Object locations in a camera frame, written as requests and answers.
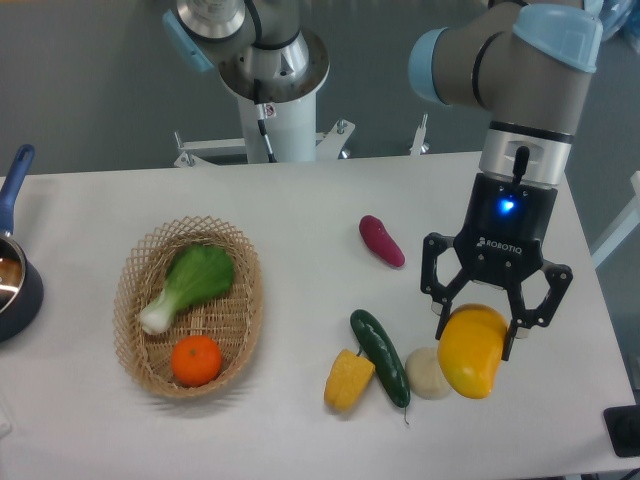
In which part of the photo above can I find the yellow mango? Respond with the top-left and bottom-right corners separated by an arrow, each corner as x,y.
437,303 -> 507,400

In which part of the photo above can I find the beige steamed bun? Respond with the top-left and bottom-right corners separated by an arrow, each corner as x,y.
405,347 -> 451,400

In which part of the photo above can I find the green bok choy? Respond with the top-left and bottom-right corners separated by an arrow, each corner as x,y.
139,244 -> 234,335

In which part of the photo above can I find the woven wicker basket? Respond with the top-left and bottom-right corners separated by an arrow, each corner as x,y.
113,217 -> 263,399

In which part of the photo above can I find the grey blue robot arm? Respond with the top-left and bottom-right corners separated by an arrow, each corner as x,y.
163,1 -> 602,353

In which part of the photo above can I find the white frame at right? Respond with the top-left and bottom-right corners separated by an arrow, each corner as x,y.
590,171 -> 639,268

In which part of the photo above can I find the orange tangerine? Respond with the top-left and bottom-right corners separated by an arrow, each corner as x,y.
171,335 -> 223,387

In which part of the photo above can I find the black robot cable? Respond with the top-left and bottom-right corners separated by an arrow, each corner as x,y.
243,0 -> 279,164

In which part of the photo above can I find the dark green cucumber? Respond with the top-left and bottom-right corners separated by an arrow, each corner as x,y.
349,309 -> 411,426

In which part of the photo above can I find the blue plastic bag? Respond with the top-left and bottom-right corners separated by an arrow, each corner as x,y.
599,0 -> 638,42

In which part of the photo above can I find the yellow bell pepper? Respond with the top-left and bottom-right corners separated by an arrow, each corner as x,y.
324,349 -> 375,413

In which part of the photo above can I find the blue saucepan with handle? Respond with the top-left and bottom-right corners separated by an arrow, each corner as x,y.
1,144 -> 44,342

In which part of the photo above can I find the purple sweet potato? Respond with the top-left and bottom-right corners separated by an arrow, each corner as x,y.
358,215 -> 405,268

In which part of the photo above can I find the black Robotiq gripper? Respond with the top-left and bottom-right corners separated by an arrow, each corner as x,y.
420,172 -> 574,362

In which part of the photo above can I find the black device at table edge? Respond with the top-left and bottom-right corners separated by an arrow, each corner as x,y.
603,405 -> 640,458

